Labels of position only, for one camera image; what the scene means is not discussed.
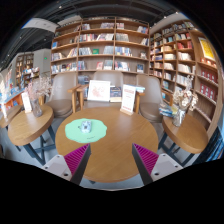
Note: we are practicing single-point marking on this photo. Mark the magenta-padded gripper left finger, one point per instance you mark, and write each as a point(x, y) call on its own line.
point(75, 159)

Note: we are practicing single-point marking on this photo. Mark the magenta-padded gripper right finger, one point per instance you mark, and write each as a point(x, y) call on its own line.
point(148, 159)

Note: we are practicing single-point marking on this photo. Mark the transparent blue computer mouse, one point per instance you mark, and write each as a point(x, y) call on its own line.
point(85, 126)

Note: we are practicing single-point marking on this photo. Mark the green cloud-shaped mouse pad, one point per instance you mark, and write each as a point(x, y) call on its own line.
point(96, 133)

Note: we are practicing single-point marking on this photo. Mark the round wooden side table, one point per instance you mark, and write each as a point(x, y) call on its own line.
point(185, 136)
point(28, 128)

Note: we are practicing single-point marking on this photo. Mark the stack of colourful books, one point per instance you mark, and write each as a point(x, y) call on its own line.
point(166, 110)

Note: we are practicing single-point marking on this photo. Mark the glass vase with pale flowers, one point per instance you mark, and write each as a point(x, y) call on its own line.
point(179, 116)

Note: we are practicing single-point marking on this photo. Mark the glass vase with pink flowers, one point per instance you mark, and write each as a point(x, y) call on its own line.
point(36, 108)

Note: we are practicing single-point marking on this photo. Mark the white sign on wooden stand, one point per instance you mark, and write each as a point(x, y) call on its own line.
point(128, 98)

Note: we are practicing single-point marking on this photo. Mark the light blue book stack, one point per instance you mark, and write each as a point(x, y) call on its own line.
point(140, 89)

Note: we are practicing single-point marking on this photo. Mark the dark-covered book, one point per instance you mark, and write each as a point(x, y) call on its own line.
point(116, 94)

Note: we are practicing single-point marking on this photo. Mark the white framed picture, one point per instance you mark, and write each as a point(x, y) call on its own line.
point(98, 90)

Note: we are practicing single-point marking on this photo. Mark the small white table sign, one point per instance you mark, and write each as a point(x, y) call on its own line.
point(26, 102)

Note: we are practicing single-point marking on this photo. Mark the distant wooden bookshelf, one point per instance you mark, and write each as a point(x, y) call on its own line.
point(25, 66)

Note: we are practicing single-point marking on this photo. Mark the wooden bookshelf with yellow poster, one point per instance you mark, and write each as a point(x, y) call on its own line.
point(183, 56)

